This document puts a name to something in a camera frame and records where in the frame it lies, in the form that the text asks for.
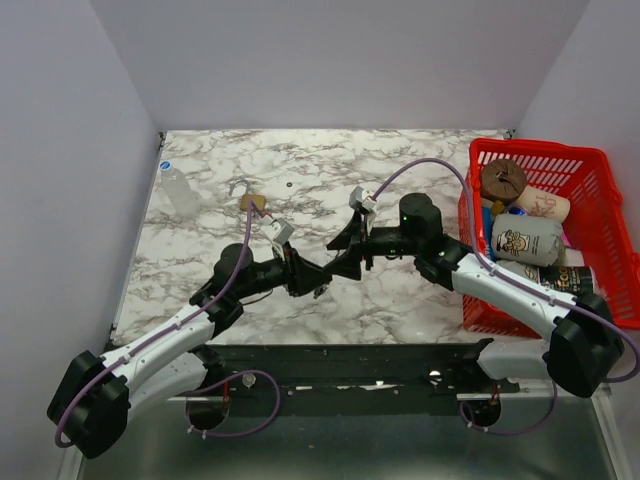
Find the black printed can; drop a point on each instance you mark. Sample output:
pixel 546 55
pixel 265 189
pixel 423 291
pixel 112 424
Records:
pixel 574 280

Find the brown round wooden block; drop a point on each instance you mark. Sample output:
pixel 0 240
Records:
pixel 502 180

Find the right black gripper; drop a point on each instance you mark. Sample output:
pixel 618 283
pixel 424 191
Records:
pixel 357 234

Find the clear plastic water bottle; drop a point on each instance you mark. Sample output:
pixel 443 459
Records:
pixel 178 190

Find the grey printed pouch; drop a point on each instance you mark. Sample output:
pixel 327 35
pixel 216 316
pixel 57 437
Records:
pixel 527 239

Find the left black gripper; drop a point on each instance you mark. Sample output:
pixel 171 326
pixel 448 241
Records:
pixel 302 276

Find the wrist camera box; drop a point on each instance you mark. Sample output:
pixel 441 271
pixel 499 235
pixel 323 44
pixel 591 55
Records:
pixel 362 202
pixel 278 231

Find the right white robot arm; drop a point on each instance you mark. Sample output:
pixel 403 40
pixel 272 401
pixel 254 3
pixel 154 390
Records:
pixel 577 343

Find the red plastic basket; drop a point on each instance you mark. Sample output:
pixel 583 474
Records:
pixel 595 225

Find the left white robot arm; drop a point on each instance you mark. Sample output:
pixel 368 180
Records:
pixel 93 401

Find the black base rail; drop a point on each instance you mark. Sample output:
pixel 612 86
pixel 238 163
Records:
pixel 344 380

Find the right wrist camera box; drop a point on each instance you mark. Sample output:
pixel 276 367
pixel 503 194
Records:
pixel 362 202

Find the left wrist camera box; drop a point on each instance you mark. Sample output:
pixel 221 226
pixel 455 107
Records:
pixel 278 231

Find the beige printed cylinder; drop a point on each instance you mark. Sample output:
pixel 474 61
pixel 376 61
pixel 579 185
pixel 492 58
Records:
pixel 540 203

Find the large brass padlock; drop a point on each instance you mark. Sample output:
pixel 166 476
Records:
pixel 248 197

